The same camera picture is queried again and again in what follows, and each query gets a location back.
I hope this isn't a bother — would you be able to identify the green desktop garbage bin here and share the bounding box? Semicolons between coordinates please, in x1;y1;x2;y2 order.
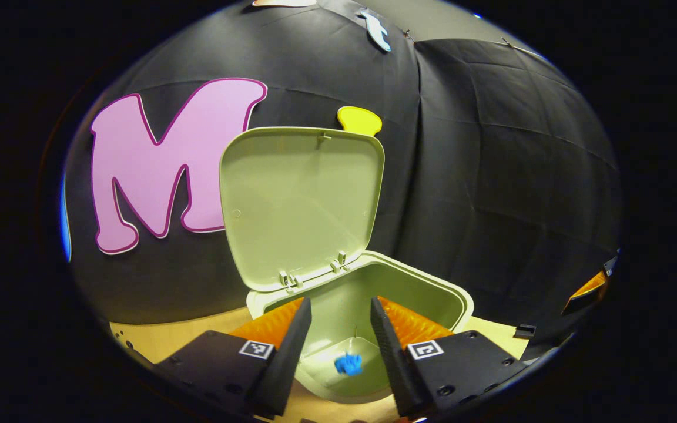
219;126;475;405

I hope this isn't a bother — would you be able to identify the black backdrop cloth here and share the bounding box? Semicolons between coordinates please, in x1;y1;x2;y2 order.
51;0;622;360

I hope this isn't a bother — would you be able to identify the blue paper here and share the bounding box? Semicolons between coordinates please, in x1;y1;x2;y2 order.
334;352;364;376

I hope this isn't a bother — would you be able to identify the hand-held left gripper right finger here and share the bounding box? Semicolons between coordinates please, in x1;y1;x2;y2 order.
369;296;528;419

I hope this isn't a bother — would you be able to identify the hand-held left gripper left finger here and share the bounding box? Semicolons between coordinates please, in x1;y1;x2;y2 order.
156;297;313;419

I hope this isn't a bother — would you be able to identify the wooden desktop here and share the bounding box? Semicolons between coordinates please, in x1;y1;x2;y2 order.
109;305;531;423

